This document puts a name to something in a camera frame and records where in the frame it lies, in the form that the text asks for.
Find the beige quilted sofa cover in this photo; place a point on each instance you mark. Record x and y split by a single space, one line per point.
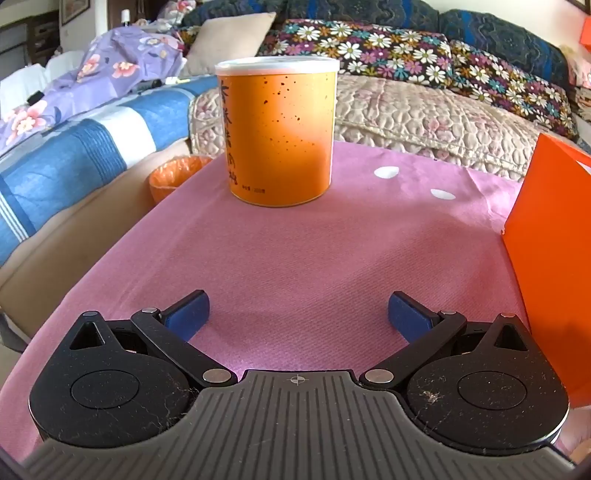
415 120

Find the purple floral blanket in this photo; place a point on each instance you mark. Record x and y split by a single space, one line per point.
120 60

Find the blue white striped blanket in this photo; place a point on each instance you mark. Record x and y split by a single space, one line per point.
69 157

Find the framed wall picture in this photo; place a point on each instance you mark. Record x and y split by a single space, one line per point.
70 11

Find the white bottle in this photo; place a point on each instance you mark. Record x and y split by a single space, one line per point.
124 17

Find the black marker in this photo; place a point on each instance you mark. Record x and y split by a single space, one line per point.
148 84

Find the orange waste bin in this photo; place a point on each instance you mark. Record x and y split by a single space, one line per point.
171 180

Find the small black device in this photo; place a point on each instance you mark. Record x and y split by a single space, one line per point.
34 97

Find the beige sofa base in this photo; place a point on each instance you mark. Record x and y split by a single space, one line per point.
69 240

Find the orange cardboard box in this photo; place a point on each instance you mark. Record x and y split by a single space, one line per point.
554 258

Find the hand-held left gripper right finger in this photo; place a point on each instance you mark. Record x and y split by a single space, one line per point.
408 318

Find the dark blue patterned sofa backrest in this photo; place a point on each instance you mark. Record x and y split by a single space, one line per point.
323 10
508 37

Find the beige pillow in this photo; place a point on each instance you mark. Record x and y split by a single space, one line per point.
221 46

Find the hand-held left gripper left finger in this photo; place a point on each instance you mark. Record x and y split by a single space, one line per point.
189 314

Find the daisy-print floral cushion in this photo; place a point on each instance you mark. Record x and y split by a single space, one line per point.
369 46
508 83

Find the dark wooden cabinet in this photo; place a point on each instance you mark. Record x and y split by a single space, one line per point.
42 41

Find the orange speckled canister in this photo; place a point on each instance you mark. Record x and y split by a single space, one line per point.
277 129

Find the white cloth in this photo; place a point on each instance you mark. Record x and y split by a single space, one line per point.
18 92

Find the pink flower-print tablecloth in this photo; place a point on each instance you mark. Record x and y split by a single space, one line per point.
300 249

